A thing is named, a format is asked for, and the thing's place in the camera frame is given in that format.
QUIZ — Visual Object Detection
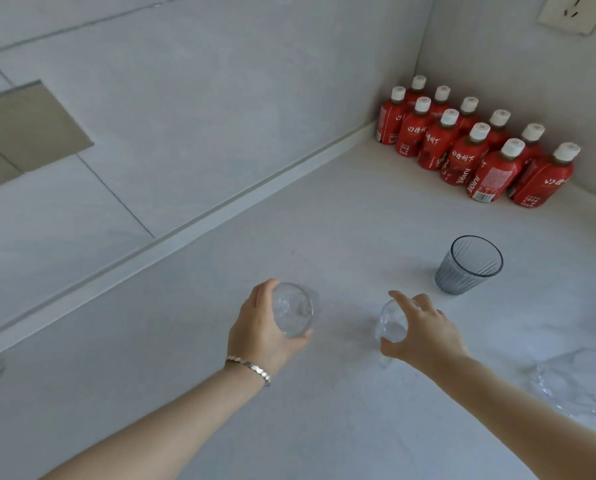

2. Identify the person's left forearm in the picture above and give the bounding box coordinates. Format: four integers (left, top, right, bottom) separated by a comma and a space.
40, 364, 270, 480

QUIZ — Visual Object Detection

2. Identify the silver bracelet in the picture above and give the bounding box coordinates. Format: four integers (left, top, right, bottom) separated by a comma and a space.
225, 355, 272, 388

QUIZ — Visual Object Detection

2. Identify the clear plastic packaging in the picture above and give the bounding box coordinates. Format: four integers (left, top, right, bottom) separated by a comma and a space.
532, 347, 596, 444

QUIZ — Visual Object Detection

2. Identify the person's right hand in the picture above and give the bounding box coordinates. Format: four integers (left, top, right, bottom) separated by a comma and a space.
380, 290, 472, 377

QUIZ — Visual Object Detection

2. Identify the white wall socket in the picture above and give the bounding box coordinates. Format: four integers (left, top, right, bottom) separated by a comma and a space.
536, 0, 596, 37

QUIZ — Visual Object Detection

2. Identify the grey ribbed glass cup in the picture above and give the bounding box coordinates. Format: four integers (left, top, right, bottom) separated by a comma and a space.
434, 235, 505, 296

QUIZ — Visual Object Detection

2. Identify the person's right forearm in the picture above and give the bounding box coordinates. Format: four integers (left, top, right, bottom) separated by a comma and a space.
429, 353, 596, 480

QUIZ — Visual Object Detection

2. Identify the person's left hand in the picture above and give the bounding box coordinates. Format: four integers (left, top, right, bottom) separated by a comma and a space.
227, 278, 314, 377

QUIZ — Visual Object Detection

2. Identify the clear round drinking glass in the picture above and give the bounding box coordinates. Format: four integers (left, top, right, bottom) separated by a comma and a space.
271, 282, 322, 339

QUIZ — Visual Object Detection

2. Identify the group of red drink bottles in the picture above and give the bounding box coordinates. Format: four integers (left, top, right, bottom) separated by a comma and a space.
375, 75, 582, 209

